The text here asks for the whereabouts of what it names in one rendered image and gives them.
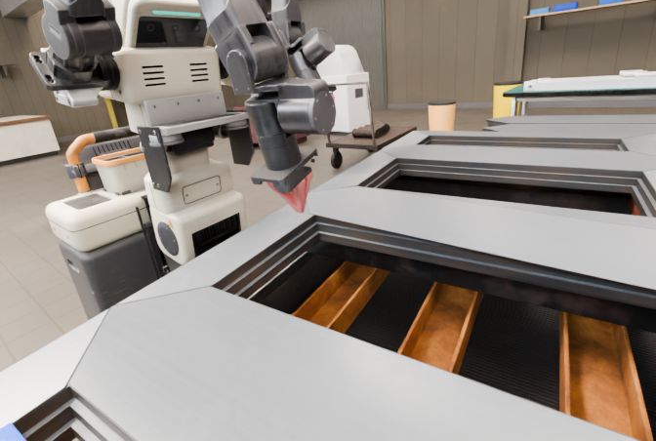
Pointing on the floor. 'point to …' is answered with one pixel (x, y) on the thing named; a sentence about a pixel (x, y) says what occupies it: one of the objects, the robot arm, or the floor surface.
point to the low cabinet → (26, 139)
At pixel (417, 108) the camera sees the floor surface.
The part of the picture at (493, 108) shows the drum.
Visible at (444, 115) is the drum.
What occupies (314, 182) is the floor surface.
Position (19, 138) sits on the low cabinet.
